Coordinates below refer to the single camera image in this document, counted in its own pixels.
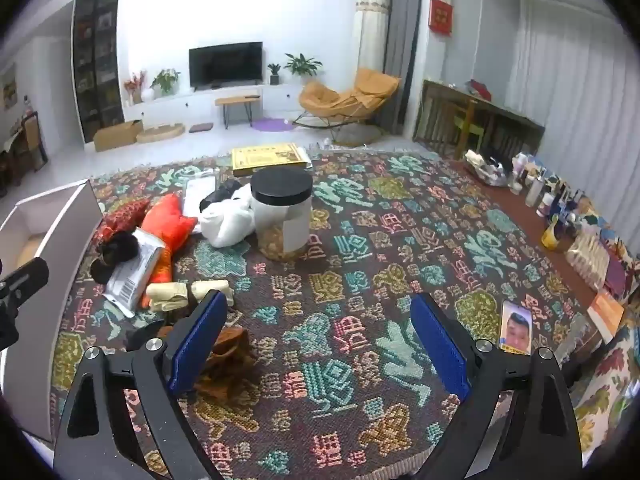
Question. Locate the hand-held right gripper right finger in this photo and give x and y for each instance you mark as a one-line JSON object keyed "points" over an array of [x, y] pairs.
{"points": [[440, 345]]}

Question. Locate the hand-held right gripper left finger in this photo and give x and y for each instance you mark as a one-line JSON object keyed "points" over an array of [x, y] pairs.
{"points": [[197, 345]]}

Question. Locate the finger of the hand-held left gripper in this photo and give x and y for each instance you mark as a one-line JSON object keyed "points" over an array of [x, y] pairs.
{"points": [[27, 275]]}

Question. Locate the brown soft pouch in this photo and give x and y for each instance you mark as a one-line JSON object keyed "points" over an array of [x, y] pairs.
{"points": [[230, 345]]}

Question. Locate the grey sofa backrest panel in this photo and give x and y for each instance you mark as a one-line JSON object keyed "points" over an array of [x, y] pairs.
{"points": [[75, 240]]}

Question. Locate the white labelled packet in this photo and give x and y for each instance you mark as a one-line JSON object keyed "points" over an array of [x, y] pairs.
{"points": [[132, 280]]}

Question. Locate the black plush toy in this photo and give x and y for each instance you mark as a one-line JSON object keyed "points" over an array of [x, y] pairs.
{"points": [[117, 250]]}

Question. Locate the red brocade pouch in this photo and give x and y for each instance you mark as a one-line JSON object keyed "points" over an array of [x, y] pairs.
{"points": [[122, 217]]}

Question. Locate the orange fish plush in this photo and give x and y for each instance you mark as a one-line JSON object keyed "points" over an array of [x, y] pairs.
{"points": [[167, 220]]}

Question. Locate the black soft bag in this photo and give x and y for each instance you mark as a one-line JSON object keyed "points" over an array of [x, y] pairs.
{"points": [[220, 195]]}

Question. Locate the phone case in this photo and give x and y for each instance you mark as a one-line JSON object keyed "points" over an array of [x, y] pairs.
{"points": [[195, 192]]}

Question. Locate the photo card of man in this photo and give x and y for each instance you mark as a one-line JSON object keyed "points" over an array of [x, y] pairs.
{"points": [[515, 330]]}

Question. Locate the patterned woven blanket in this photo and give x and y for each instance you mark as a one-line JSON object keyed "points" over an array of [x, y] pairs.
{"points": [[350, 280]]}

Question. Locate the white plush bag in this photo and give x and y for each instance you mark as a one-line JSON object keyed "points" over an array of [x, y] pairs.
{"points": [[225, 225]]}

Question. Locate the brown wooden chair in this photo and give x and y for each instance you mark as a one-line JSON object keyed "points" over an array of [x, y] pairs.
{"points": [[30, 140]]}

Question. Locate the clear jar with black lid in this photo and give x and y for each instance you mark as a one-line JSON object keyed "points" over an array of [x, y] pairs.
{"points": [[280, 220]]}

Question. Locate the cardboard box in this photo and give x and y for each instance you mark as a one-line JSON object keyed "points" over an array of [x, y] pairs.
{"points": [[117, 137]]}

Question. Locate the floral printed cloth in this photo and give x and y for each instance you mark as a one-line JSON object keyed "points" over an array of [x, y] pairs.
{"points": [[600, 395]]}

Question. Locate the orange booklet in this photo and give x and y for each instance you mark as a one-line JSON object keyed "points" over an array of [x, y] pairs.
{"points": [[605, 315]]}

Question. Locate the row of bottles and boxes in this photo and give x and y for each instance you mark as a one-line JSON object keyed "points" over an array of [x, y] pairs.
{"points": [[560, 200]]}

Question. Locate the beige floor pad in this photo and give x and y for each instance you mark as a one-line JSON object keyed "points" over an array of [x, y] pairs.
{"points": [[160, 133]]}

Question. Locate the yellow flat box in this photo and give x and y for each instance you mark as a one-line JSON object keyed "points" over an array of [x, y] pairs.
{"points": [[270, 157]]}

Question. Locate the white television cabinet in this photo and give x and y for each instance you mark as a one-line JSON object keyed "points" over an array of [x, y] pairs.
{"points": [[165, 107]]}

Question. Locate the dark flat cushion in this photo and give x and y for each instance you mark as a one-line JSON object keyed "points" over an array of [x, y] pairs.
{"points": [[200, 127]]}

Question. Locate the red flowers in vase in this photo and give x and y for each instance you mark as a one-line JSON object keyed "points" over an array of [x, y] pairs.
{"points": [[135, 85]]}

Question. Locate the yellow-green chair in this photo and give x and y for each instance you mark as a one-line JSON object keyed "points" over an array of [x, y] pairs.
{"points": [[467, 127]]}

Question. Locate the grey floor cushion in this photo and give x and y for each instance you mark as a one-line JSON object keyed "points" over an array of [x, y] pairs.
{"points": [[357, 135]]}

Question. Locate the dark glass display cabinet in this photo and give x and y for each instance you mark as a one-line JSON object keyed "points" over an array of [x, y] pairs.
{"points": [[97, 60]]}

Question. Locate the purple round mat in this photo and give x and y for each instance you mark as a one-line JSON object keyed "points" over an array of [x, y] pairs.
{"points": [[270, 124]]}

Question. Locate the large leafy potted plant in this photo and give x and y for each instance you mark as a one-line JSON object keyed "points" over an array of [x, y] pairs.
{"points": [[165, 80]]}

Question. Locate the dark wooden bench table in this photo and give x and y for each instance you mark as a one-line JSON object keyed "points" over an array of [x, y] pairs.
{"points": [[500, 110]]}

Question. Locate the small wooden table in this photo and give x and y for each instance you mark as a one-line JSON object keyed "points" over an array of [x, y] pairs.
{"points": [[237, 101]]}

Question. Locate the red cloth item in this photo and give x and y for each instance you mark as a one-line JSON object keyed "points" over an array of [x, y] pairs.
{"points": [[481, 90]]}

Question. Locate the orange rocking chair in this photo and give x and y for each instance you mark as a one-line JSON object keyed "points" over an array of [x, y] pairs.
{"points": [[345, 100]]}

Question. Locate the black television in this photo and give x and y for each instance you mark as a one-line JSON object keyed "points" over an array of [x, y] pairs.
{"points": [[225, 65]]}

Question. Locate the small potted plant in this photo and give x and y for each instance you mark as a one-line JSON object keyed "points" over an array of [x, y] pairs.
{"points": [[274, 74]]}

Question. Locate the white curtain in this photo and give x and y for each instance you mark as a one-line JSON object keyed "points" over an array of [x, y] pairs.
{"points": [[575, 85]]}

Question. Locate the wide green potted plant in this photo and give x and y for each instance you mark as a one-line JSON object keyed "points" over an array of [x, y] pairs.
{"points": [[300, 65]]}

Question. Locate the covered standing air conditioner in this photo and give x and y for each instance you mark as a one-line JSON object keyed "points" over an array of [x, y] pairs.
{"points": [[370, 35]]}

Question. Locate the grey curtain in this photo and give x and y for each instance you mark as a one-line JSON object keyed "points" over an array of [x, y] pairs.
{"points": [[400, 25]]}

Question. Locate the framed wall picture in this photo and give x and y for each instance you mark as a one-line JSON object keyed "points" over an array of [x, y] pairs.
{"points": [[9, 87]]}

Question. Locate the red wall hanging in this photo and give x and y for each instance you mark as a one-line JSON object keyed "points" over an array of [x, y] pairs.
{"points": [[440, 16]]}

